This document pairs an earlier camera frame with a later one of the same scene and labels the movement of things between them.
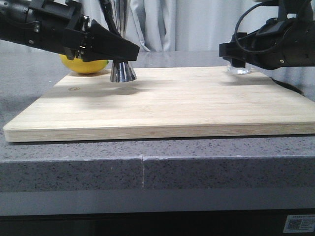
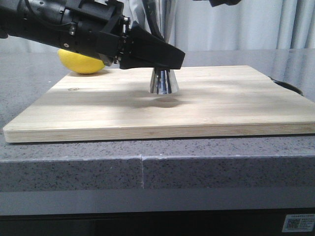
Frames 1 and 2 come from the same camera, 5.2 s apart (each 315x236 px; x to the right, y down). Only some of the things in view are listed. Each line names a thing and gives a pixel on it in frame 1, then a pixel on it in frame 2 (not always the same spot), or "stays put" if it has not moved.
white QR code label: [299, 223] stays put
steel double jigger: [121, 71] → [163, 81]
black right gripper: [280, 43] → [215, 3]
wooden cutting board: [163, 102] stays put
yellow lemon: [78, 65] stays put
